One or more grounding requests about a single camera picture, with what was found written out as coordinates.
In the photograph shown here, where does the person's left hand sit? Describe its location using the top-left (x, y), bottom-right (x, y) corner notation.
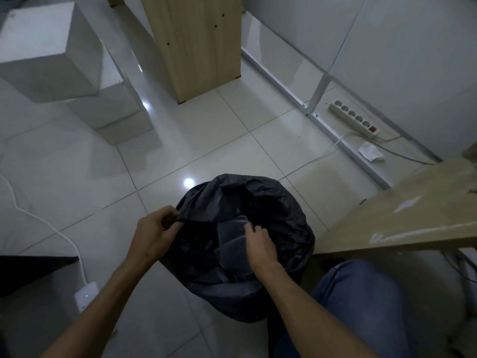
top-left (125, 205), bottom-right (186, 269)

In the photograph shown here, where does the person's right hand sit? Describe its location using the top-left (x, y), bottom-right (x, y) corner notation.
top-left (244, 223), bottom-right (288, 284)

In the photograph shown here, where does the clear plastic food container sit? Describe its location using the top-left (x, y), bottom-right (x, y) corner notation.
top-left (213, 215), bottom-right (262, 278)

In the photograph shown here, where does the black garbage bag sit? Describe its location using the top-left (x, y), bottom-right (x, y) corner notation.
top-left (159, 173), bottom-right (317, 324)

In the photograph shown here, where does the person's left forearm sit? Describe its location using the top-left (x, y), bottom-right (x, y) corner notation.
top-left (41, 255), bottom-right (152, 358)

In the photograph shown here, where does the person's right forearm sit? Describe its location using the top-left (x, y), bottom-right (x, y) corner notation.
top-left (260, 270), bottom-right (377, 358)

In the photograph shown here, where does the person's blue jeans leg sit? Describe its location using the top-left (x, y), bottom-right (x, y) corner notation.
top-left (274, 258), bottom-right (412, 358)

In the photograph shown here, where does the light wooden table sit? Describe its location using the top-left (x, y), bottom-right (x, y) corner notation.
top-left (313, 143), bottom-right (477, 256)

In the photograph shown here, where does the crumpled white tissue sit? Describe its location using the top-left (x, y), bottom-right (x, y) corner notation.
top-left (357, 141), bottom-right (386, 164)

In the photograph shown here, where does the light wooden side desk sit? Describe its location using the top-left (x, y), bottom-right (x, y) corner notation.
top-left (106, 0), bottom-right (243, 105)

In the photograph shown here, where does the white adapter cable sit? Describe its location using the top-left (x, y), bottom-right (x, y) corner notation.
top-left (0, 173), bottom-right (91, 286)

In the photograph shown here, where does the white power strip cable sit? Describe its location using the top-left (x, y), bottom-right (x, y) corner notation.
top-left (277, 130), bottom-right (360, 181)

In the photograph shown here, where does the thin grey floor cable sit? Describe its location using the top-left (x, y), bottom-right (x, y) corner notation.
top-left (372, 134), bottom-right (437, 167)

